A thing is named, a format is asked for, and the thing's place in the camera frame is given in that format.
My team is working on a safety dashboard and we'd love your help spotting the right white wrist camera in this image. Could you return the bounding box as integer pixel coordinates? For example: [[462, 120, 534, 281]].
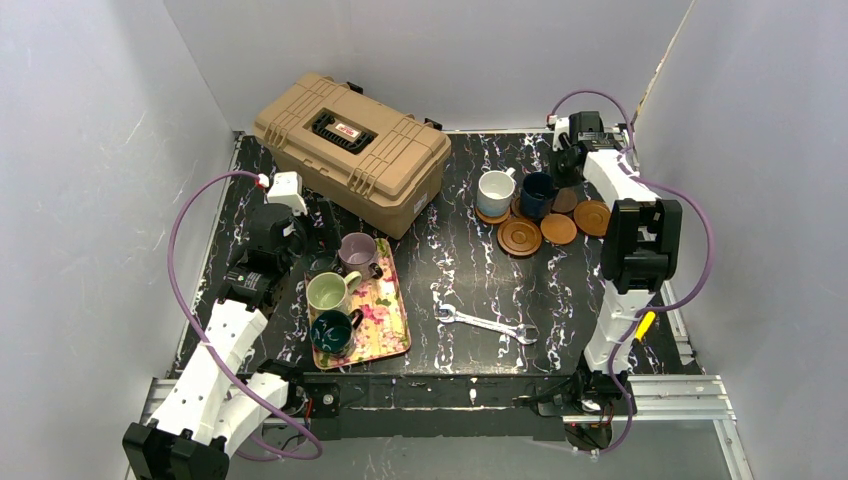
[[546, 114, 571, 151]]

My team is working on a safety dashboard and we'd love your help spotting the dark brown wooden coaster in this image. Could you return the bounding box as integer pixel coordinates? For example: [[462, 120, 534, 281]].
[[510, 197, 528, 219]]

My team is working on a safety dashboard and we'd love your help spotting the pale green mug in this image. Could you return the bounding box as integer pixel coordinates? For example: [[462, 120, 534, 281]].
[[306, 271, 362, 317]]

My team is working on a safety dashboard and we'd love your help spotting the floral serving tray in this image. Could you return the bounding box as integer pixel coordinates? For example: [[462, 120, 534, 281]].
[[312, 237, 412, 370]]

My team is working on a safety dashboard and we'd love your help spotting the light orange wooden coaster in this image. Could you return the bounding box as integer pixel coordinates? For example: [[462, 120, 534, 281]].
[[474, 207, 511, 225]]

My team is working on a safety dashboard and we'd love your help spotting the white mug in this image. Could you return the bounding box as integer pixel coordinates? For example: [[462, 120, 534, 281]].
[[476, 168, 516, 217]]

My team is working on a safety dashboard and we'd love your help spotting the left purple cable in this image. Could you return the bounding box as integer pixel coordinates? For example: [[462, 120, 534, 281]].
[[165, 170, 325, 463]]

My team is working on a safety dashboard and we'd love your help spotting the ringed orange wooden coaster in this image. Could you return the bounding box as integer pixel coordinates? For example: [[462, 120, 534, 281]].
[[573, 200, 611, 237]]

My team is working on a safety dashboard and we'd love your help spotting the dark grey mug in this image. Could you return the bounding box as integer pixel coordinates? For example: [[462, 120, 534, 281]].
[[305, 251, 344, 279]]

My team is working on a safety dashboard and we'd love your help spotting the navy blue mug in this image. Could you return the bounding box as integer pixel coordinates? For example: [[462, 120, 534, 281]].
[[519, 172, 558, 221]]

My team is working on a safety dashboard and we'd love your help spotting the yellow blue screwdriver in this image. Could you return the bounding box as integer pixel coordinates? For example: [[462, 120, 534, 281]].
[[634, 311, 657, 342]]

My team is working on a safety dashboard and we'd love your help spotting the dark walnut wooden coaster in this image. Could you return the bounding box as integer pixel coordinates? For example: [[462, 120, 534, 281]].
[[551, 188, 579, 215]]

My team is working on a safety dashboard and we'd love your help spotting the lilac mug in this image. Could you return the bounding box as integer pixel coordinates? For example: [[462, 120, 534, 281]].
[[337, 232, 384, 280]]

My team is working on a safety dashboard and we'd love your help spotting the ringed brown wooden coaster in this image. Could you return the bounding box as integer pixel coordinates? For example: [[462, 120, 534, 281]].
[[497, 218, 543, 257]]

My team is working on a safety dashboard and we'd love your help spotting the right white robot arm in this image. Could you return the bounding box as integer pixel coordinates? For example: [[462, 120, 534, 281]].
[[547, 111, 682, 403]]

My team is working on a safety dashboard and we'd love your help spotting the tan plastic toolbox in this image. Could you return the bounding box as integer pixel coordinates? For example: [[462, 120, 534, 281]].
[[253, 73, 452, 239]]

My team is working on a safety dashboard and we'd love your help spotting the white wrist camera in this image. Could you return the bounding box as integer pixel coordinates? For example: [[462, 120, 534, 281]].
[[258, 171, 308, 216], [546, 114, 571, 151]]

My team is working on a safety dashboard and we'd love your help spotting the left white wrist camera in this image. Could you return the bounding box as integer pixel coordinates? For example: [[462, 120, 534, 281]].
[[258, 171, 308, 216]]

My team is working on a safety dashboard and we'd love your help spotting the dark teal mug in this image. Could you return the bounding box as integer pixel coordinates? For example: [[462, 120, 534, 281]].
[[309, 309, 364, 357]]

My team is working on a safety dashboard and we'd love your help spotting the silver double-ended wrench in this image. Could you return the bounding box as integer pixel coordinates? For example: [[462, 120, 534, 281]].
[[435, 303, 538, 345]]

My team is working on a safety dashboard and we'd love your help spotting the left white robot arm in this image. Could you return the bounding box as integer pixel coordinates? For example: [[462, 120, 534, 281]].
[[122, 194, 338, 479]]

